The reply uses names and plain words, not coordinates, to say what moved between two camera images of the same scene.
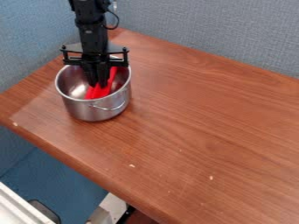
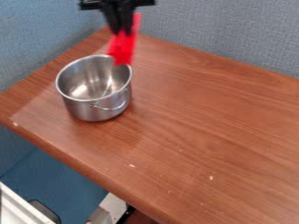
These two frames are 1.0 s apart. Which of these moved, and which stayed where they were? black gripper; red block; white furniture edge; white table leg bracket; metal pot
Moved: red block; black gripper
Stayed: metal pot; white table leg bracket; white furniture edge
